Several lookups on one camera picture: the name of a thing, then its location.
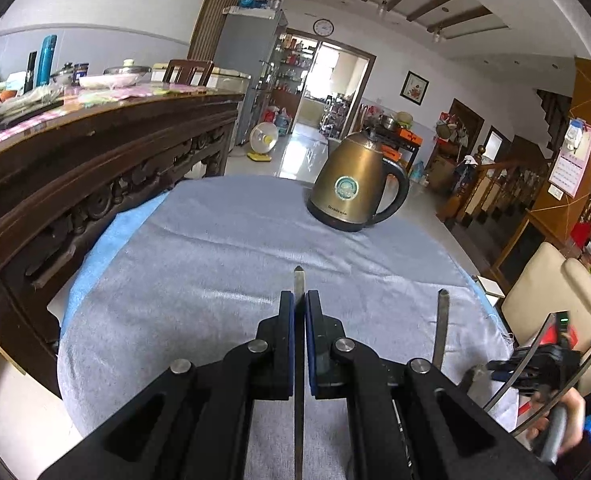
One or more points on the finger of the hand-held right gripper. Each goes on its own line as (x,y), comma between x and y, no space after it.
(504,370)

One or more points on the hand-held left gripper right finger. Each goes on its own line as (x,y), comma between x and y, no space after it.
(311,355)

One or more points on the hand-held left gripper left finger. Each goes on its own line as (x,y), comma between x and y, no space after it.
(288,355)

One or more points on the dark metal utensil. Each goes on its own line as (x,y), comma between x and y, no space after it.
(299,285)
(525,361)

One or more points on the grey metal utensil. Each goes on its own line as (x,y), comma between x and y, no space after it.
(443,325)

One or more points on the person's right hand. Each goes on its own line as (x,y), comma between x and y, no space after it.
(574,415)

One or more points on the cream padded chair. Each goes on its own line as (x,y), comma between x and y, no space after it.
(540,295)

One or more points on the small white stool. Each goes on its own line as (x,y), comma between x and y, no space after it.
(490,286)

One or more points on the wooden cabinet with dark glass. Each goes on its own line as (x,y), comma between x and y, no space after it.
(518,255)

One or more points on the grey table cloth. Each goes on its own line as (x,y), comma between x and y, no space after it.
(215,260)

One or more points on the gold electric kettle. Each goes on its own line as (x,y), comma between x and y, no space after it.
(345,185)

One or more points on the wooden stair railing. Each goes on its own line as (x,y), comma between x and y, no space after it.
(495,175)

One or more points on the blue water bottle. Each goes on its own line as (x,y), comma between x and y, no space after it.
(419,172)

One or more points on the blue table cloth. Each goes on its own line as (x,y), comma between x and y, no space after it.
(105,245)

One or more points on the small electric fan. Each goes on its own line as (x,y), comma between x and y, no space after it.
(263,139)

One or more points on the large water jug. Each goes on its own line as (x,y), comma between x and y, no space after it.
(283,122)

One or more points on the rack with orange boxes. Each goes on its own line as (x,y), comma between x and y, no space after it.
(405,135)

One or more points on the white chest box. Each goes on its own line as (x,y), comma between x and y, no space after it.
(230,79)

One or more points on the carved dark wooden table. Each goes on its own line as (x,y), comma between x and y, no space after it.
(75,160)

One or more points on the glass display shelf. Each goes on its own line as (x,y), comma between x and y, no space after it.
(293,62)

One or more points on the dark wooden chair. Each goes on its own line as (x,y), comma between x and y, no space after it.
(188,71)

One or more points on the grey refrigerator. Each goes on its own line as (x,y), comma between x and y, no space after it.
(245,45)

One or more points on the white bowl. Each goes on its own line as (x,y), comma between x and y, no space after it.
(108,80)

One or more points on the glass pot lid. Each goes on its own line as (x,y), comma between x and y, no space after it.
(128,67)

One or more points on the checkered table cover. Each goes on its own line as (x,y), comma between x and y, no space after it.
(25,127)

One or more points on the dark jar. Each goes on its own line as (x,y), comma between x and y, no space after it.
(80,74)

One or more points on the steel pot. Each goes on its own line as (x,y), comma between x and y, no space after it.
(64,76)

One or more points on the slatted wooden door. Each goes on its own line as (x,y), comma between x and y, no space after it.
(220,0)

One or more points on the blue thermos bottle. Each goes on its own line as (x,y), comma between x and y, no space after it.
(45,60)

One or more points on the black bottle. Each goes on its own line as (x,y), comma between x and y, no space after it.
(30,72)

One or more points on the wall calendar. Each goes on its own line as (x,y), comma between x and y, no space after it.
(570,165)

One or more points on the framed wall picture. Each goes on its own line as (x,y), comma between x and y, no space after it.
(414,87)

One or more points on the round wall clock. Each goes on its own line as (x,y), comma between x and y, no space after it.
(323,27)

